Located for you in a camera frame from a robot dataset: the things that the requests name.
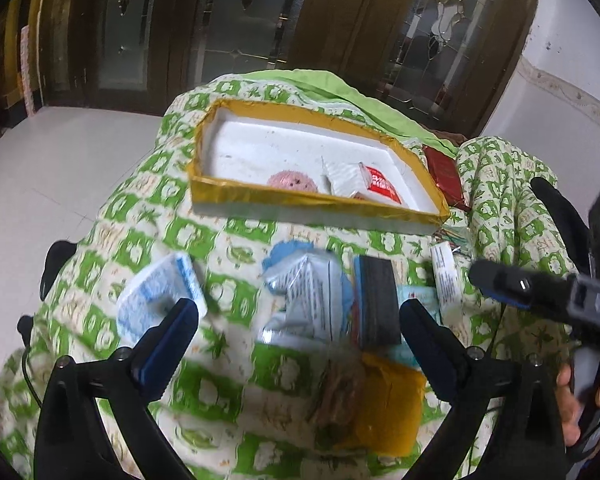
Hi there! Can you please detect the wooden glass panel door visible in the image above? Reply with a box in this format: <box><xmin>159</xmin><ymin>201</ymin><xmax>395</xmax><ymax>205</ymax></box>
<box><xmin>45</xmin><ymin>0</ymin><xmax>548</xmax><ymax>137</ymax></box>

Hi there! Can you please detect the light blue tissue pack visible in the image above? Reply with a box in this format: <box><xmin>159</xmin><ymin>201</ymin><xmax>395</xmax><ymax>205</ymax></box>
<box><xmin>392</xmin><ymin>284</ymin><xmax>443</xmax><ymax>371</ymax></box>

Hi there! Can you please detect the white packet with red label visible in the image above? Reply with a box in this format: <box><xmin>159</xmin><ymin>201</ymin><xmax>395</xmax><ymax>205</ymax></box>
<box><xmin>350</xmin><ymin>161</ymin><xmax>403</xmax><ymax>205</ymax></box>

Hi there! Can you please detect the plain green sheet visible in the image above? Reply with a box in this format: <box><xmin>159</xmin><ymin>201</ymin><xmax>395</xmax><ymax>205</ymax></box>
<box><xmin>245</xmin><ymin>67</ymin><xmax>461</xmax><ymax>158</ymax></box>

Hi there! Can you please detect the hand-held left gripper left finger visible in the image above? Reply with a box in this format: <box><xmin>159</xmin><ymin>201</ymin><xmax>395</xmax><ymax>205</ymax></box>
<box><xmin>34</xmin><ymin>299</ymin><xmax>201</xmax><ymax>480</ymax></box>

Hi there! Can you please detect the red foil packet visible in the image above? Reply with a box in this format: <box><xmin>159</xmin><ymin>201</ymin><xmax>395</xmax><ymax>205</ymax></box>
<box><xmin>421</xmin><ymin>144</ymin><xmax>471</xmax><ymax>212</ymax></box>

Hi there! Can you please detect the brown cloth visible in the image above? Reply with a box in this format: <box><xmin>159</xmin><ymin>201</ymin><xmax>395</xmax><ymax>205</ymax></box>
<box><xmin>430</xmin><ymin>129</ymin><xmax>470</xmax><ymax>145</ymax></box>

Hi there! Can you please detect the clear pack of cotton pads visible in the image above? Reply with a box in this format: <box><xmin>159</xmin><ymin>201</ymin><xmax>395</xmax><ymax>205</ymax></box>
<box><xmin>321</xmin><ymin>156</ymin><xmax>366</xmax><ymax>197</ymax></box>

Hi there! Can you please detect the bag of coloured rubber bands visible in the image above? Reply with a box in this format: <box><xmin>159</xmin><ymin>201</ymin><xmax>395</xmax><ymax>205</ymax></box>
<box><xmin>430</xmin><ymin>226</ymin><xmax>473</xmax><ymax>258</ymax></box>

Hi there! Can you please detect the person's right hand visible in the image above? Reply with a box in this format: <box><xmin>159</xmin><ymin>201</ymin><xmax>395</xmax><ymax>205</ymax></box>
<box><xmin>555</xmin><ymin>364</ymin><xmax>600</xmax><ymax>447</ymax></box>

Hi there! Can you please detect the blue and white packet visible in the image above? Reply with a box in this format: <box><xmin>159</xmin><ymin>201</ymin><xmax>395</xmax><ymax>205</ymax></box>
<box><xmin>116</xmin><ymin>252</ymin><xmax>208</xmax><ymax>348</ymax></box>

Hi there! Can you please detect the blue glove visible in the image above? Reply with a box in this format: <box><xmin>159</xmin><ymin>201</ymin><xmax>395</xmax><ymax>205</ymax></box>
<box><xmin>261</xmin><ymin>239</ymin><xmax>356</xmax><ymax>341</ymax></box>

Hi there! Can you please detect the black sponge with blue edge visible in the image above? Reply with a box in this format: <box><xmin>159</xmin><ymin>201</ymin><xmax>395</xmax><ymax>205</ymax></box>
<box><xmin>352</xmin><ymin>254</ymin><xmax>402</xmax><ymax>350</ymax></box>

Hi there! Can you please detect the yellow-rimmed white tray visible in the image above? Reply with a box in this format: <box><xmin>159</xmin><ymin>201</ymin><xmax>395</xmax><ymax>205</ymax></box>
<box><xmin>188</xmin><ymin>100</ymin><xmax>451</xmax><ymax>233</ymax></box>

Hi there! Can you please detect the black chair armrest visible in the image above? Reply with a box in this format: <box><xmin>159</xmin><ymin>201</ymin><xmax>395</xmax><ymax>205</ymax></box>
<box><xmin>38</xmin><ymin>240</ymin><xmax>77</xmax><ymax>302</ymax></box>
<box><xmin>529</xmin><ymin>176</ymin><xmax>592</xmax><ymax>275</ymax></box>

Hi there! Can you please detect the black cable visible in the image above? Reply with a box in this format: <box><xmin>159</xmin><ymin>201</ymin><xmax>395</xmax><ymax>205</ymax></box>
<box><xmin>16</xmin><ymin>314</ymin><xmax>48</xmax><ymax>408</ymax></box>

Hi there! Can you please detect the silver printed packet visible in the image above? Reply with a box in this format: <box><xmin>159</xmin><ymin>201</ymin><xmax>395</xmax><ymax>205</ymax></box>
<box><xmin>261</xmin><ymin>254</ymin><xmax>348</xmax><ymax>347</ymax></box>

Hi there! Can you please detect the clear bag of brown pieces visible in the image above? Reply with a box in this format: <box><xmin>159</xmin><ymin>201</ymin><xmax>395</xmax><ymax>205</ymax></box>
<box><xmin>307</xmin><ymin>354</ymin><xmax>368</xmax><ymax>442</ymax></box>

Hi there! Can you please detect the white printed tissue pack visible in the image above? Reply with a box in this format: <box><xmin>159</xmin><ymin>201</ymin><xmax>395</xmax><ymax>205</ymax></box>
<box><xmin>429</xmin><ymin>241</ymin><xmax>462</xmax><ymax>307</ymax></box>

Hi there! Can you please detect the green and white patterned blanket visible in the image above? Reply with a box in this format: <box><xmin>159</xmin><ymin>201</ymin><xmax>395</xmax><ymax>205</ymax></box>
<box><xmin>0</xmin><ymin>72</ymin><xmax>596</xmax><ymax>480</ymax></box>

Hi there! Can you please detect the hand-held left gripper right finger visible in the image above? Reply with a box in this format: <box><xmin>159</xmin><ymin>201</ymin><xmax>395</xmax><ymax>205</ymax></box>
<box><xmin>399</xmin><ymin>299</ymin><xmax>568</xmax><ymax>480</ymax></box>

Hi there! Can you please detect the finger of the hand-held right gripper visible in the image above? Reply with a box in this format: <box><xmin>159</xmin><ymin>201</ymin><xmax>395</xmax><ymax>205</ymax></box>
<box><xmin>467</xmin><ymin>259</ymin><xmax>573</xmax><ymax>323</ymax></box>

